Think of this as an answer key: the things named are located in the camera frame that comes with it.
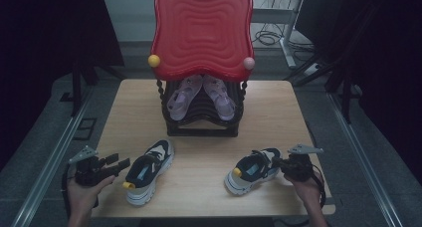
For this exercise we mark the person's left hand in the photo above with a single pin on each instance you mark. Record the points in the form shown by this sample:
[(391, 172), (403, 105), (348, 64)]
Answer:
[(83, 197)]

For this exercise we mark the grey metal floor rail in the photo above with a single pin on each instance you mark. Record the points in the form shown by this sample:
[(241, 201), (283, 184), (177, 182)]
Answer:
[(365, 160), (49, 154)]

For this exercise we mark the white power strip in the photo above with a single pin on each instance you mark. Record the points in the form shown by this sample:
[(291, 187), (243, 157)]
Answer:
[(313, 68)]

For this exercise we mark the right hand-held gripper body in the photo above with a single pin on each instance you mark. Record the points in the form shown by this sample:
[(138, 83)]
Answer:
[(298, 167)]

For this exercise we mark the purple translucent sandal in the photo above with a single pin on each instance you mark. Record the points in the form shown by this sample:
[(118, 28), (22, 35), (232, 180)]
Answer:
[(220, 99), (182, 99)]

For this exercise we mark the black and white sneaker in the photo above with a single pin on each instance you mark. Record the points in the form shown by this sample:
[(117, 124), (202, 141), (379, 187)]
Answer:
[(147, 174), (252, 172)]

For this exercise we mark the person's right hand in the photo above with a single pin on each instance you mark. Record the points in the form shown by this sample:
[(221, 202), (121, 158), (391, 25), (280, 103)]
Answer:
[(307, 188)]

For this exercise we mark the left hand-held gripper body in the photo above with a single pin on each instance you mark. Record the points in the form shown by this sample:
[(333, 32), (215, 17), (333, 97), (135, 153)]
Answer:
[(91, 172)]

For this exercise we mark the white desk frame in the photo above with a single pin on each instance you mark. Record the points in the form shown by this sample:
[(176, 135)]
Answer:
[(287, 28)]

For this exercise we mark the black metal stand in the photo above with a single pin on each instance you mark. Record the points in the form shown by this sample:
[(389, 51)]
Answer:
[(78, 84), (345, 87)]

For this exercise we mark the red and black shoe rack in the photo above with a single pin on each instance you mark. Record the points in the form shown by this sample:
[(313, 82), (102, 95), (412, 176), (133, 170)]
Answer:
[(202, 34)]

